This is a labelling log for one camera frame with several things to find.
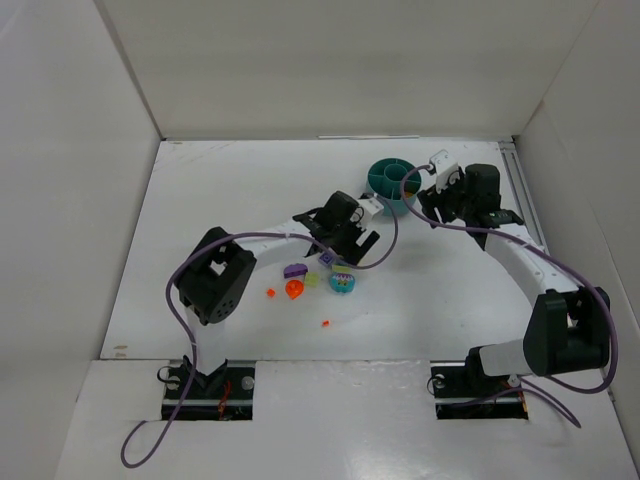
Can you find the aluminium rail right side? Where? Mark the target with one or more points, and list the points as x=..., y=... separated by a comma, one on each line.
x=521, y=191

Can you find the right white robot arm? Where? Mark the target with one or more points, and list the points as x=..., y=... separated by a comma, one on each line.
x=570, y=329

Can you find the purple arched lego brick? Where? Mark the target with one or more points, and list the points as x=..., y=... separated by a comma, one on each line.
x=295, y=270

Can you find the light green lego brick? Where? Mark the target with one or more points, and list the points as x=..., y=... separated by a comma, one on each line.
x=311, y=279

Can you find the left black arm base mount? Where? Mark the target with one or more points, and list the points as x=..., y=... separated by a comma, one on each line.
x=224, y=395

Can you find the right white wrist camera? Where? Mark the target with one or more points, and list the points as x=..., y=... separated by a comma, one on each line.
x=445, y=169

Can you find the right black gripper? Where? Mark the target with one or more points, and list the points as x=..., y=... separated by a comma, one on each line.
x=439, y=204

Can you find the purple square lego brick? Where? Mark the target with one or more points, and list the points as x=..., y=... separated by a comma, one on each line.
x=326, y=259

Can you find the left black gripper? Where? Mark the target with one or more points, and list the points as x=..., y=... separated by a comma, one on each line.
x=347, y=243

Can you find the orange round lego piece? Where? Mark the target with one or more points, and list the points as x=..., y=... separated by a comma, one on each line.
x=294, y=288

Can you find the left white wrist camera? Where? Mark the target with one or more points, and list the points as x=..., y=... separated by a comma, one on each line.
x=368, y=209

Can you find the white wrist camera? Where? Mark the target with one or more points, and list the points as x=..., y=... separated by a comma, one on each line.
x=368, y=209
x=445, y=169

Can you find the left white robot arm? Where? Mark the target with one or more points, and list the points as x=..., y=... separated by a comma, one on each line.
x=211, y=281

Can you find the teal painted face lego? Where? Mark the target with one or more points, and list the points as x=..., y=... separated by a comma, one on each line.
x=341, y=280

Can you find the teal round divided container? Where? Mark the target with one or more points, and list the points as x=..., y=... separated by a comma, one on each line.
x=384, y=178

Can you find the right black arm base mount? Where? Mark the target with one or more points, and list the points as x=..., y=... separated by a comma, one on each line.
x=459, y=395

